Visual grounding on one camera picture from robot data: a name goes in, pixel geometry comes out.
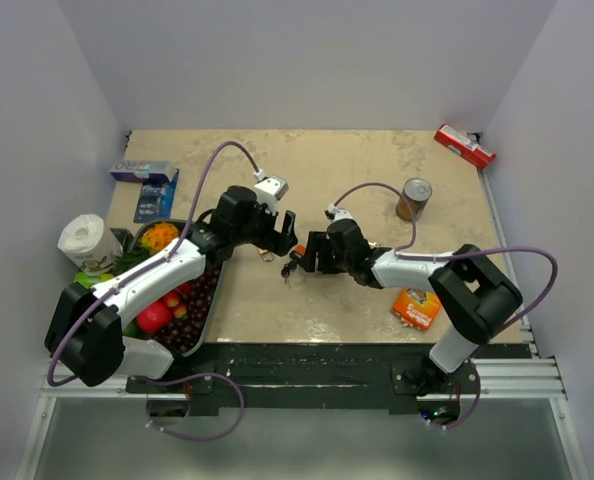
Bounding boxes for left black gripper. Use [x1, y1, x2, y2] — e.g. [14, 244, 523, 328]
[232, 198, 297, 256]

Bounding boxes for brass padlock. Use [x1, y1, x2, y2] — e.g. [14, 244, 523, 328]
[258, 249, 274, 262]

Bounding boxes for orange black padlock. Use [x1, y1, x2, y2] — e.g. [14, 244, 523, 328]
[289, 244, 306, 263]

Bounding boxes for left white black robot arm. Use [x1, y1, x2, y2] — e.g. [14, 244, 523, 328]
[45, 177, 297, 392]

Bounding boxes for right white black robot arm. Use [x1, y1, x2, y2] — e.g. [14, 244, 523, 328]
[301, 219, 523, 396]

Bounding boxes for tin can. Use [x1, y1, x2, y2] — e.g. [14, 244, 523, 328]
[396, 178, 432, 222]

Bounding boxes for orange blister pack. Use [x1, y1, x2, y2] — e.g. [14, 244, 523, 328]
[391, 288, 442, 331]

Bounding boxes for small peach fruits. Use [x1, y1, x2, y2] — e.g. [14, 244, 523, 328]
[161, 282, 192, 319]

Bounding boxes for orange flower pineapple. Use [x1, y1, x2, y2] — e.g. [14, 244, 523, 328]
[110, 221, 180, 276]

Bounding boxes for grey fruit tray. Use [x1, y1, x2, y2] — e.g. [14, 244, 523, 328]
[116, 220, 222, 356]

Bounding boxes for blue blister pack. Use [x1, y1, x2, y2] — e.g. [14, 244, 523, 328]
[133, 170, 179, 224]

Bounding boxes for purple grapes bunch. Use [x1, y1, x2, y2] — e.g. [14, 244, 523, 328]
[151, 267, 222, 355]

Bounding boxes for red apple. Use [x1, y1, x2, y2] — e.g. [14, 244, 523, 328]
[135, 301, 173, 334]

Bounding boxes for blue white box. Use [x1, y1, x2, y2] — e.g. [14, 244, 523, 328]
[110, 161, 176, 183]

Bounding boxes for red cardboard box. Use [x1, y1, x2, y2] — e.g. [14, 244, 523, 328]
[434, 124, 496, 170]

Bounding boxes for green lime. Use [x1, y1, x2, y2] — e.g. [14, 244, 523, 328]
[123, 322, 139, 338]

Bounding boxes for paper towel roll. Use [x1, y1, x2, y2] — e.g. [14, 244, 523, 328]
[57, 214, 123, 275]

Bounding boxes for green box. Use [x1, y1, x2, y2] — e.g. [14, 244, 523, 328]
[74, 272, 113, 288]

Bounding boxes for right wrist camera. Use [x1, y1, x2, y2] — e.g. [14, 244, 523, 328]
[324, 203, 353, 225]

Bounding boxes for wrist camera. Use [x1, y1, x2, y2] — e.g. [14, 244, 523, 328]
[253, 169, 289, 216]
[324, 203, 353, 225]

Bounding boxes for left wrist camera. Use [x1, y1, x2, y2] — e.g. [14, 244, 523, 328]
[253, 169, 289, 216]

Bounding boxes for aluminium rail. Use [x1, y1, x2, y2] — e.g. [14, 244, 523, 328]
[40, 359, 566, 400]

